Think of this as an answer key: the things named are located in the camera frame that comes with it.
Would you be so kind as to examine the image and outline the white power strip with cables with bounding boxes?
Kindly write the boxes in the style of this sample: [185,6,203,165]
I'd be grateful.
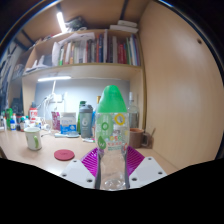
[44,93,66,104]

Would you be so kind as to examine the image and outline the white mug with green handle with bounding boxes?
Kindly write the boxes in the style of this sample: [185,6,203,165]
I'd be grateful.
[24,126,43,152]

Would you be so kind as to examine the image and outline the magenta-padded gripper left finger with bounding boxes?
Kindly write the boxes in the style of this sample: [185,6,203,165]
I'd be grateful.
[59,146,101,189]

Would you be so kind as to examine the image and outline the dark hanging clothes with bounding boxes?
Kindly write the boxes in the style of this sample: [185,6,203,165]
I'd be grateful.
[0,46,14,111]

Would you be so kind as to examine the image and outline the pink pouch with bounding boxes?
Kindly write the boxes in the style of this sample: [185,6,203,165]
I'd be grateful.
[50,111,62,131]

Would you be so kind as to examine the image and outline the blue and white box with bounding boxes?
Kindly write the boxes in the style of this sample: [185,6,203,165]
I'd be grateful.
[59,112,78,135]

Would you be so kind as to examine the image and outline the red and white can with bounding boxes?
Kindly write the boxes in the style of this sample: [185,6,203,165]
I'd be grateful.
[28,105,38,121]

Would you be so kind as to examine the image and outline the white ceiling light tube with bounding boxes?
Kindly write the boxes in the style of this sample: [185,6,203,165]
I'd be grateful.
[55,11,68,34]

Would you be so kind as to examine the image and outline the flat round red coaster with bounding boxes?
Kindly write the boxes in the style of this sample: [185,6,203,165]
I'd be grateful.
[53,148,76,162]

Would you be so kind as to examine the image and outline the grey shaker bottle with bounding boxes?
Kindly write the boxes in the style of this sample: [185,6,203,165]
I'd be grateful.
[78,103,94,139]

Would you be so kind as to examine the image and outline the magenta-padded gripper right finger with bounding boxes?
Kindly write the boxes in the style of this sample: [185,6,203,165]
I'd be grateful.
[124,145,168,189]

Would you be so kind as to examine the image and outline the clear bottle with green cap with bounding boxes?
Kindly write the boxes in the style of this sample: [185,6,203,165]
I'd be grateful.
[94,84,131,192]

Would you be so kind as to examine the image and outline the white light bar under shelf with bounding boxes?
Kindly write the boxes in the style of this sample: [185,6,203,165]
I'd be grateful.
[37,75,72,83]

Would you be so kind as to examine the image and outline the dark green bottle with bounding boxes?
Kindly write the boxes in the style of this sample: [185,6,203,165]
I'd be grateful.
[77,100,87,134]

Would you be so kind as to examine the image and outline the small white bottle blue cap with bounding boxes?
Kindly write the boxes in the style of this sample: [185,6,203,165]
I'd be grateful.
[9,118,17,131]

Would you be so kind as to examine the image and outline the tall clear glass bottle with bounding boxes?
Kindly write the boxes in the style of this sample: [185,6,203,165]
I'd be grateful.
[127,91,140,130]

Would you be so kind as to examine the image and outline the brown mug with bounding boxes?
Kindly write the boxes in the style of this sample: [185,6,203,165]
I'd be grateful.
[128,127,151,149]

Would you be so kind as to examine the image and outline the green plastic container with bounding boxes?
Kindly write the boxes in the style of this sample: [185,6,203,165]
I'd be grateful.
[5,107,14,129]

